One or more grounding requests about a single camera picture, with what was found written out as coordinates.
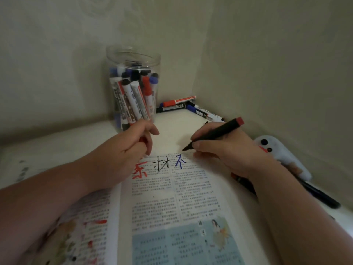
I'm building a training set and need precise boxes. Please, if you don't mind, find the white plush pencil case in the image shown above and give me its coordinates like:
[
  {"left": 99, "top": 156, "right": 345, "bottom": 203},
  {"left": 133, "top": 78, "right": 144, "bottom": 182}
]
[{"left": 253, "top": 135, "right": 313, "bottom": 182}]

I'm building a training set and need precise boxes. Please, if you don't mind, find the black pen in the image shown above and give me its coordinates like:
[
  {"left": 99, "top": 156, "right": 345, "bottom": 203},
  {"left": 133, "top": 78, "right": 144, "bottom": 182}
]
[{"left": 299, "top": 180, "right": 342, "bottom": 210}]

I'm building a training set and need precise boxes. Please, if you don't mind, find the open printed magazine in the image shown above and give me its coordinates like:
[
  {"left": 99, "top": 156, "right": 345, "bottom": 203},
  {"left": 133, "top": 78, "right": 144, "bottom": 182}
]
[{"left": 15, "top": 151, "right": 279, "bottom": 265}]

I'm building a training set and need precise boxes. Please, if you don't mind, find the clear plastic jar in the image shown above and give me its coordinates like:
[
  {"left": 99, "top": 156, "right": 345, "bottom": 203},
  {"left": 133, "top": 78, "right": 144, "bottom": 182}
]
[{"left": 106, "top": 45, "right": 161, "bottom": 133}]

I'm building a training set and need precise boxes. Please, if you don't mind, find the bunch of markers in jar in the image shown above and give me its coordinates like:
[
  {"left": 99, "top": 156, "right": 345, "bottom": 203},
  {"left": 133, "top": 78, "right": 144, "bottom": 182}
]
[{"left": 109, "top": 62, "right": 160, "bottom": 132}]

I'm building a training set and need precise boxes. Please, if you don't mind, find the person's left forearm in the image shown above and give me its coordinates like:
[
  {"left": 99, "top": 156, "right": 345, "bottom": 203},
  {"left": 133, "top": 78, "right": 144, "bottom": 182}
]
[{"left": 0, "top": 158, "right": 93, "bottom": 265}]

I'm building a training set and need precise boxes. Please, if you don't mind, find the blue whiteboard marker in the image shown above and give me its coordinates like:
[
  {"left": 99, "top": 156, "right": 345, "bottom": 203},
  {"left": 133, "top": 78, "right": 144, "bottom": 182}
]
[{"left": 186, "top": 103, "right": 224, "bottom": 122}]

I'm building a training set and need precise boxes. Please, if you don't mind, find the person's left hand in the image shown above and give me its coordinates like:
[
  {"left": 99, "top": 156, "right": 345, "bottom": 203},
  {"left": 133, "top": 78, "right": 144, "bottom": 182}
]
[{"left": 82, "top": 119, "right": 160, "bottom": 193}]

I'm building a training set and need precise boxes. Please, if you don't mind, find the black whiteboard marker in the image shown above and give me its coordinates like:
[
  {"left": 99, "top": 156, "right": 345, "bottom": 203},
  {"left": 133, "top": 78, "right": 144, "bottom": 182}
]
[{"left": 156, "top": 103, "right": 187, "bottom": 114}]

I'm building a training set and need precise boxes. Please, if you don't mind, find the person's right forearm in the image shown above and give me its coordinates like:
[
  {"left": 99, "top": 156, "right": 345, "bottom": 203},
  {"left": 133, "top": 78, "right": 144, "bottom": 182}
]
[{"left": 248, "top": 162, "right": 353, "bottom": 265}]

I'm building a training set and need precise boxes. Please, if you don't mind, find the person's right hand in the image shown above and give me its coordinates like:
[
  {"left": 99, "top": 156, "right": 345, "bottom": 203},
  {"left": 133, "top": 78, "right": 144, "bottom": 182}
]
[{"left": 190, "top": 122, "right": 275, "bottom": 180}]

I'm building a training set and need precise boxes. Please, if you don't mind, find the red whiteboard marker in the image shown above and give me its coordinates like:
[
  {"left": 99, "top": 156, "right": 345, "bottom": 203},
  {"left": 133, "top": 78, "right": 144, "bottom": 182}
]
[{"left": 162, "top": 95, "right": 197, "bottom": 107}]

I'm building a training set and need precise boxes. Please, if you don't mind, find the black marker with red end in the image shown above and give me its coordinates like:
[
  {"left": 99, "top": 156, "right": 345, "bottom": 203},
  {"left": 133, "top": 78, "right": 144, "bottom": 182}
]
[{"left": 182, "top": 117, "right": 245, "bottom": 152}]

